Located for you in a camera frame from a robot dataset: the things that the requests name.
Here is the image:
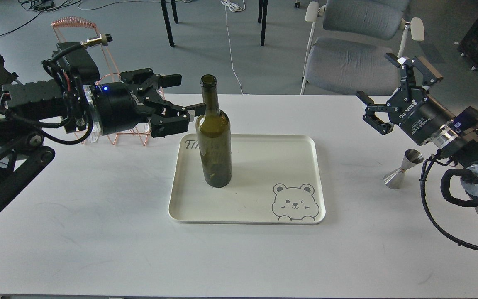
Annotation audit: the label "copper wire bottle rack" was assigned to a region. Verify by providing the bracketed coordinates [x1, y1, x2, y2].
[51, 16, 150, 146]

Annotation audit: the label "black table legs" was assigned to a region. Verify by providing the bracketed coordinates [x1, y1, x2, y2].
[159, 0, 268, 47]

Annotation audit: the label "cream bear serving tray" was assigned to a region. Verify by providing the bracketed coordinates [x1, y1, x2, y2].
[168, 134, 326, 225]

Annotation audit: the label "dark green wine bottle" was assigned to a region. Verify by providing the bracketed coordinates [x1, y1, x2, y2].
[195, 74, 232, 188]

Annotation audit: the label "white floor cable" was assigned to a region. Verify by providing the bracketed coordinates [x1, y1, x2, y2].
[221, 0, 246, 95]

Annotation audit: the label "steel double jigger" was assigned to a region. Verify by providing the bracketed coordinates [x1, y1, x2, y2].
[383, 149, 423, 189]

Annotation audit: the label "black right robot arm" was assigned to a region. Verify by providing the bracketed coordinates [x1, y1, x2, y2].
[356, 53, 478, 250]

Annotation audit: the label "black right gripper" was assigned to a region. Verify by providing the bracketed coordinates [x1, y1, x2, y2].
[356, 53, 458, 146]

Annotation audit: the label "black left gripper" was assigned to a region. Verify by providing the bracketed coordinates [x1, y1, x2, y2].
[92, 68, 206, 138]

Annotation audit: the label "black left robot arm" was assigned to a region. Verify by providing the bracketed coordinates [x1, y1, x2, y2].
[0, 34, 206, 212]

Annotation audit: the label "grey office chair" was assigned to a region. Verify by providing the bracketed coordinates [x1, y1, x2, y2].
[300, 0, 425, 96]

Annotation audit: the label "black floor cables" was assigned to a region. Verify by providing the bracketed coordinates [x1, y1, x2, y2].
[0, 0, 161, 40]

